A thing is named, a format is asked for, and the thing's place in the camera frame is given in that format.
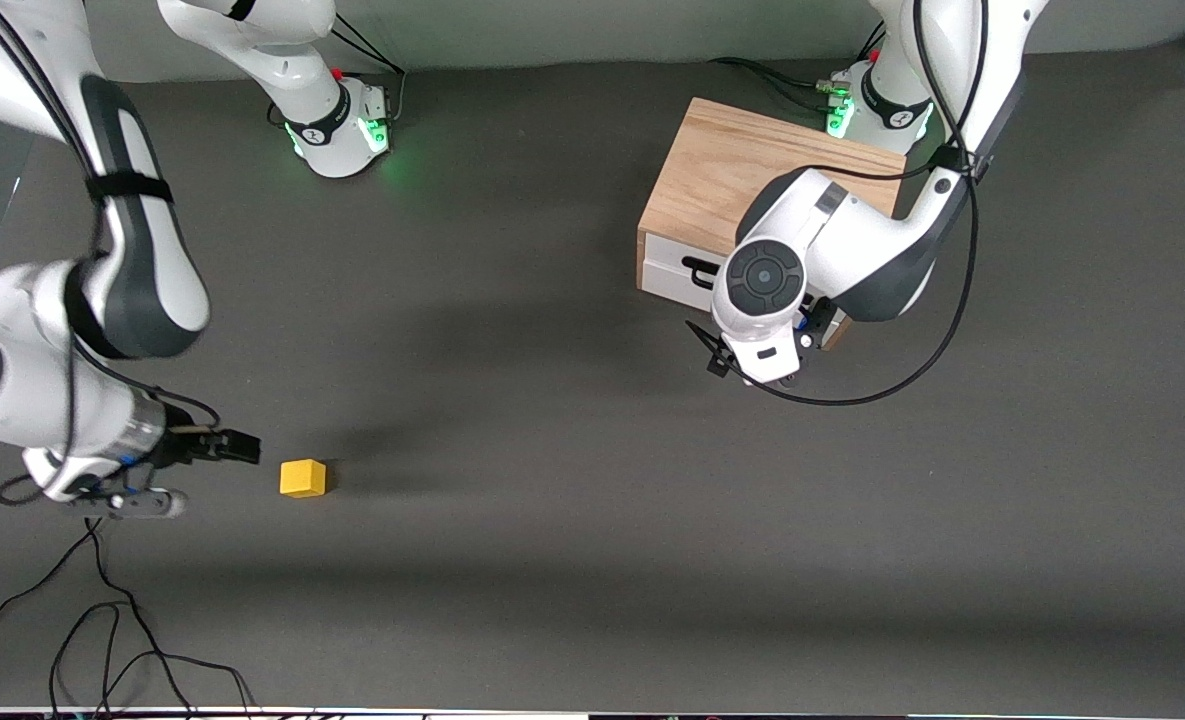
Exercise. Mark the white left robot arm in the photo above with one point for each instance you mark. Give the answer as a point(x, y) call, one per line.
point(852, 240)

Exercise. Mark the white-fronted wooden drawer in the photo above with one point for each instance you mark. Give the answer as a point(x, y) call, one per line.
point(664, 275)

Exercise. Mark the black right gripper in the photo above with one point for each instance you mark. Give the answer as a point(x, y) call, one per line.
point(186, 447)

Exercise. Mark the wooden drawer cabinet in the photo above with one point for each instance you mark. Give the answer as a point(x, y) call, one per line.
point(712, 170)

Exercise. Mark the yellow cube block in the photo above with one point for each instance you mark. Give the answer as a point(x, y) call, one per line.
point(302, 480)

